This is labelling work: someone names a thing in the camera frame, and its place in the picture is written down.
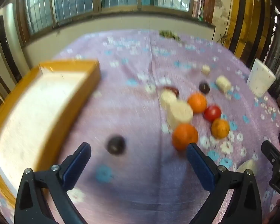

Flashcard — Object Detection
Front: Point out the yellow tray with white lining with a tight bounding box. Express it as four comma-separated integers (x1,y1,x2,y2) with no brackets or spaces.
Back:
0,60,101,207

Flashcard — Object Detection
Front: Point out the barred window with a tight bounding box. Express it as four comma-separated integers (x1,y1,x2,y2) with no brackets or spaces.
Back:
16,0,215,42

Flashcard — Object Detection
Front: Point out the yellow wooden door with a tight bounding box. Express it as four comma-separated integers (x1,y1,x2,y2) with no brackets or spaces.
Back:
226,0,278,63

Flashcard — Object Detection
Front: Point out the hanging cable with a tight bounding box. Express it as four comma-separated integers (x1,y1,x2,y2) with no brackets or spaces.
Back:
216,5,232,47

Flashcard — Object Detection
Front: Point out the dark purple plum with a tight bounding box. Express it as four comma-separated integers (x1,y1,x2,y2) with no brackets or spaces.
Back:
107,134,127,155

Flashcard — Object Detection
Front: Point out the purple floral tablecloth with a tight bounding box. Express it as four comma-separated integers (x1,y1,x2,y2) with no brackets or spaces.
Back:
0,29,280,224

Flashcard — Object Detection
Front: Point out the silver standing air conditioner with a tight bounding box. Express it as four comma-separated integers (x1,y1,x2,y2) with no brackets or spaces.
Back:
0,3,26,84

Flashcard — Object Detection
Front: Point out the large cream corn piece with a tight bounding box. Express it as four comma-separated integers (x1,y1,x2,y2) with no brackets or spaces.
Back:
166,100,194,130

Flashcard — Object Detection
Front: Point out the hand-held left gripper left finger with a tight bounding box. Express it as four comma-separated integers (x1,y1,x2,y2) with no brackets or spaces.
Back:
14,142,92,224

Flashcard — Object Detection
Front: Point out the green leaves pile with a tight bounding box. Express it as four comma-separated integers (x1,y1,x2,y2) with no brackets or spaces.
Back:
159,29,181,40

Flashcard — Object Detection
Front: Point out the red date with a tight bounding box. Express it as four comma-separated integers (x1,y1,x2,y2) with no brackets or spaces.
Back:
164,86,180,97

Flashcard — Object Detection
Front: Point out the white dotted cup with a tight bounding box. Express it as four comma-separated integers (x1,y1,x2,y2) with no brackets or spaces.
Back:
246,58,277,98

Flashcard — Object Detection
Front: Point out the orange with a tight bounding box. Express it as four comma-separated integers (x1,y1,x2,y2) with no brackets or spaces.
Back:
211,119,230,139
172,124,199,151
187,93,208,114

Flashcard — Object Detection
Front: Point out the red tomato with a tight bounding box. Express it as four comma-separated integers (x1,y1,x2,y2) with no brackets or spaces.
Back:
203,105,222,122

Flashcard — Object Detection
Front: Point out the dark mangosteen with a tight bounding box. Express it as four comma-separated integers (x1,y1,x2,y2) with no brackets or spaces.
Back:
198,81,211,95

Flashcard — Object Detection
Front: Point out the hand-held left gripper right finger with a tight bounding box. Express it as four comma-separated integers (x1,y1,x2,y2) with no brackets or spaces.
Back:
186,142,263,224

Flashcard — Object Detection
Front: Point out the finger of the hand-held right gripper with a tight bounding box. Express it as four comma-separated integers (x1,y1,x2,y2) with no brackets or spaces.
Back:
261,140,280,169

